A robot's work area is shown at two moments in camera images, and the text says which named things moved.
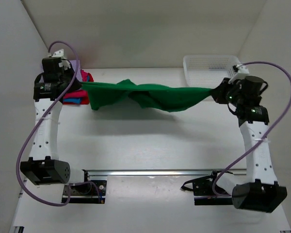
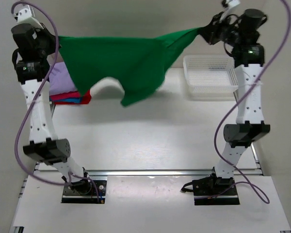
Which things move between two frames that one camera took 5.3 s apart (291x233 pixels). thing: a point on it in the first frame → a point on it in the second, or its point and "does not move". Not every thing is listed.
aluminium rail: x=161 y=172 does not move
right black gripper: x=218 y=93 → x=211 y=33
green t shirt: x=162 y=98 → x=137 y=65
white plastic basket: x=206 y=71 does not move
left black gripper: x=76 y=83 → x=42 y=27
